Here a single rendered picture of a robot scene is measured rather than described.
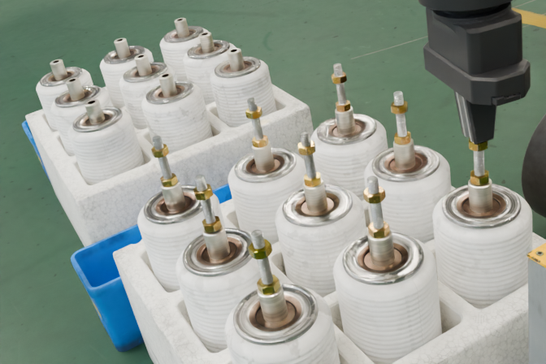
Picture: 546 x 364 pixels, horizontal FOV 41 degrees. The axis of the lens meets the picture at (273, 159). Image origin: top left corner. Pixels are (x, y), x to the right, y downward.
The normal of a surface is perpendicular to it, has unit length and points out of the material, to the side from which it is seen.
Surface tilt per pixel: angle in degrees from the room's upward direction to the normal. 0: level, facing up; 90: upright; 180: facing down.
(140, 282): 0
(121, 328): 92
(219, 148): 90
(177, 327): 0
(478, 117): 90
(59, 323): 0
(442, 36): 90
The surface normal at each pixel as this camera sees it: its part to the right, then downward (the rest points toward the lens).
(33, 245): -0.18, -0.86
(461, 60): -0.95, 0.29
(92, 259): 0.47, 0.33
